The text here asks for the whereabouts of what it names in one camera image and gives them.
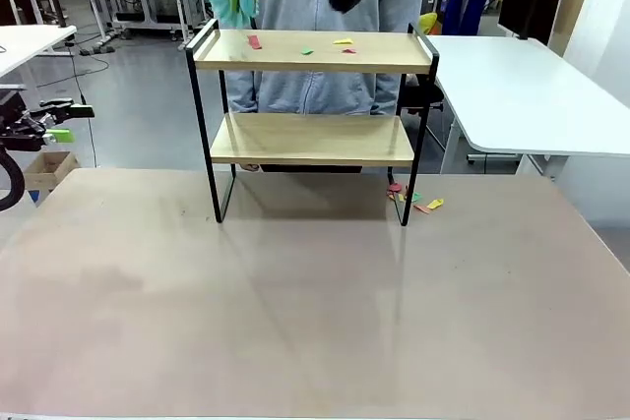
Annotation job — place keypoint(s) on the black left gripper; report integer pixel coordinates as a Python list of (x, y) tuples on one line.
[(17, 125)]

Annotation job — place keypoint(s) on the long red paper scrap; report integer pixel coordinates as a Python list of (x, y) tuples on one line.
[(254, 41)]

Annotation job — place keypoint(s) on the small green paper scrap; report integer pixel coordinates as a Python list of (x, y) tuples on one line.
[(307, 51)]

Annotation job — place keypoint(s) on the orange paper scrap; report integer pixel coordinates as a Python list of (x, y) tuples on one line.
[(422, 208)]

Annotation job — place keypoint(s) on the person right forearm grey sleeve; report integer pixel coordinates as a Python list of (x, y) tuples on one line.
[(242, 93)]

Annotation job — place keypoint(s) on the person left forearm grey sleeve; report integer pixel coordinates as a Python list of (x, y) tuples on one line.
[(386, 95)]

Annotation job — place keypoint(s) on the person right hand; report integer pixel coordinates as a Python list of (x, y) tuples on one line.
[(249, 167)]

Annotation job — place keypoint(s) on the person grey hoodie torso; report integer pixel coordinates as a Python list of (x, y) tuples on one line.
[(295, 12)]

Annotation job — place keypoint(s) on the cardboard box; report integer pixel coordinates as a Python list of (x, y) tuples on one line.
[(49, 169)]

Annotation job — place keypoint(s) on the blue tape strip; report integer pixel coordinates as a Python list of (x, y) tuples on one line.
[(35, 196)]

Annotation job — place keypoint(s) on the white side table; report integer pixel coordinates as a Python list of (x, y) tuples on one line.
[(29, 41)]

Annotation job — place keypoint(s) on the yellow green object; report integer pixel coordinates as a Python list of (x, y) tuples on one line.
[(429, 24)]

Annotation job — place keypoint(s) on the black office chair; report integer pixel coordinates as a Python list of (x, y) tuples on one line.
[(428, 98)]

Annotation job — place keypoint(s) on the black monitor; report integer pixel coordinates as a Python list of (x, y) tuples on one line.
[(529, 2)]

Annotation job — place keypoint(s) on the white table with round corner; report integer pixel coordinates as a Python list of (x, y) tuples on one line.
[(517, 90)]

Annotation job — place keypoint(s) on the black frame wooden shelf rack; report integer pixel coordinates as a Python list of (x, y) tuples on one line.
[(305, 62)]

